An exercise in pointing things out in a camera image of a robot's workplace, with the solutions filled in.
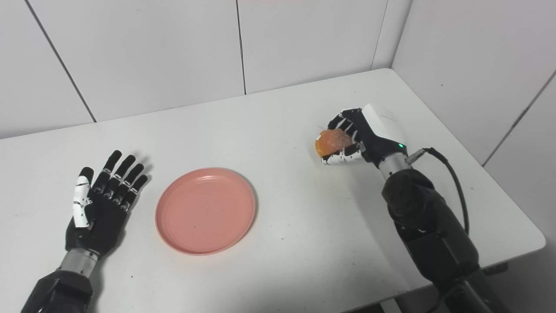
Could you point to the orange glazed cream puff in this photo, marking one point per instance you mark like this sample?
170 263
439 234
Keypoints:
332 142

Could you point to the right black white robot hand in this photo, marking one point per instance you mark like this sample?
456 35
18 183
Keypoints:
378 134

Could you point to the pink round plate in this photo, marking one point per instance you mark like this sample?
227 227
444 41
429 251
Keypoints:
204 213

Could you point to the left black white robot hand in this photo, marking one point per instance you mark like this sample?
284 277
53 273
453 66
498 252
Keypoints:
102 217

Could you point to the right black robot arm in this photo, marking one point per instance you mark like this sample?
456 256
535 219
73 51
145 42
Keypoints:
434 230

